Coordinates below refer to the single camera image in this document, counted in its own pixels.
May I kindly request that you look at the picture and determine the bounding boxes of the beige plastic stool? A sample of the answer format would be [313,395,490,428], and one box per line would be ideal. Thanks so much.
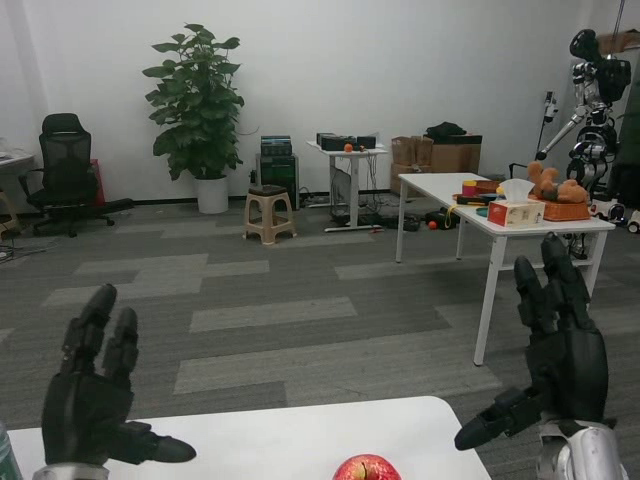
[243,184,299,247]

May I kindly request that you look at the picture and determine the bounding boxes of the black mesh office chair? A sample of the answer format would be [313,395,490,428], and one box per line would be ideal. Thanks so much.
[18,112,136,239]

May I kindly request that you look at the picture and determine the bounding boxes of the brown teddy bear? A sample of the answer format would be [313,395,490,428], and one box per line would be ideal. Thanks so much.
[526,160,591,206]

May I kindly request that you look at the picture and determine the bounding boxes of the red apple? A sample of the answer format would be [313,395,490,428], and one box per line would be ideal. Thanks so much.
[332,453,404,480]

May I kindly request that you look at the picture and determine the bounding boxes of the white folding table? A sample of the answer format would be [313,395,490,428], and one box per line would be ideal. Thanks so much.
[394,171,618,370]

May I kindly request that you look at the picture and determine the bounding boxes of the white camera on stand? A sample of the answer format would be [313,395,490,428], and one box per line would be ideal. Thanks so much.
[534,89,560,157]

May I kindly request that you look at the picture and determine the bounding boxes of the black bag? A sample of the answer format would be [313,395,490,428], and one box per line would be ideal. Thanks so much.
[423,120,469,140]

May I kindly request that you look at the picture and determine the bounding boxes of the brown cardboard boxes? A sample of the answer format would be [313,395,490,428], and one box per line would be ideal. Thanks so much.
[390,133,484,197]

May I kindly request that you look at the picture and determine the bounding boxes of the red board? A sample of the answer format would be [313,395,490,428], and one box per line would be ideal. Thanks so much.
[89,158,107,207]

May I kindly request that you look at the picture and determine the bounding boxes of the black devices on desk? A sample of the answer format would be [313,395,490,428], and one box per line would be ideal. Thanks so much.
[315,132,380,152]

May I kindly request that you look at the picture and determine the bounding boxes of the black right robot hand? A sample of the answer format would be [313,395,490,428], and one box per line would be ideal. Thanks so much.
[453,231,618,452]

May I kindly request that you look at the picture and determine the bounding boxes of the silver black humanoid robot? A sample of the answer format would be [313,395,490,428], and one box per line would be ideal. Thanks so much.
[533,28,635,204]

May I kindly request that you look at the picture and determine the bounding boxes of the green black equipment cabinet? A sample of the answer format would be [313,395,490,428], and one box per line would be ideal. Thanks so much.
[254,151,302,212]

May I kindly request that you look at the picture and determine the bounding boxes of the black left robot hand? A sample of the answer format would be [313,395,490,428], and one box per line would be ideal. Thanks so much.
[40,283,198,468]

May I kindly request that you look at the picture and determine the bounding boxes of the red white tissue box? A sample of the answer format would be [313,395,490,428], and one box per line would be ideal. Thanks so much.
[486,178,547,231]

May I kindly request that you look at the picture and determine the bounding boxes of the black striped box device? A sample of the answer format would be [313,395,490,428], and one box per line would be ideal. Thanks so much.
[259,134,293,157]

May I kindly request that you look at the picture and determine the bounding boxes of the clear plastic water bottle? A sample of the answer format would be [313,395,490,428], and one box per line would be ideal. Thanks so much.
[0,419,25,480]

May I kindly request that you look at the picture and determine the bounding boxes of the small white standing desk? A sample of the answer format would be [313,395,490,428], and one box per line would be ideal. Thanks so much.
[305,139,391,234]

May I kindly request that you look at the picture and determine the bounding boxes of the orange basket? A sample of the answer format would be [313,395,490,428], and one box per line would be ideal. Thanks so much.
[541,198,592,223]

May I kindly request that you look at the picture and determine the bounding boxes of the green potted plant white pot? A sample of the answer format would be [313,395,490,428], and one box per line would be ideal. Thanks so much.
[141,22,247,216]

